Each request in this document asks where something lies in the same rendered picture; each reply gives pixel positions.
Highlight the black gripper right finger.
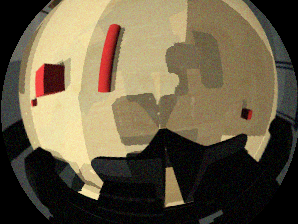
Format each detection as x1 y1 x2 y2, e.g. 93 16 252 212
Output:
164 128 247 204

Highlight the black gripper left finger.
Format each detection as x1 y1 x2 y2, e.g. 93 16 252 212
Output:
90 128 166 206

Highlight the red long bar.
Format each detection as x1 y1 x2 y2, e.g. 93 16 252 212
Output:
98 24 121 92

